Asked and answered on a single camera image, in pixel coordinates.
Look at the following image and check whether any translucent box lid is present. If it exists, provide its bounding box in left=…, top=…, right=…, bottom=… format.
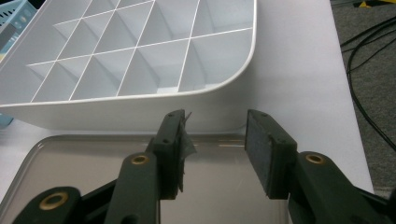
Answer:
left=0, top=133, right=289, bottom=224

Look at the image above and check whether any yellow tape piece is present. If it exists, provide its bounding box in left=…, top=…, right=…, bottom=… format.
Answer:
left=358, top=0, right=396, bottom=9

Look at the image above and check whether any white divided storage box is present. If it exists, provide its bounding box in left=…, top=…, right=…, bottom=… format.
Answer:
left=0, top=0, right=259, bottom=133

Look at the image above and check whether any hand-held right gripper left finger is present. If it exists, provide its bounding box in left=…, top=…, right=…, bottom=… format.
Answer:
left=111, top=108, right=198, bottom=224

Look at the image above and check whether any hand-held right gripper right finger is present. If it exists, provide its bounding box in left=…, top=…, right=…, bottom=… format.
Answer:
left=245, top=108, right=387, bottom=224

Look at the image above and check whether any light blue plastic basket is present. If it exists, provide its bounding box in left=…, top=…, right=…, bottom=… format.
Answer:
left=0, top=0, right=37, bottom=129

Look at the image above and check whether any black floor cable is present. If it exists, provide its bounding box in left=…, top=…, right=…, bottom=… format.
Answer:
left=340, top=17, right=396, bottom=48
left=346, top=36, right=396, bottom=152

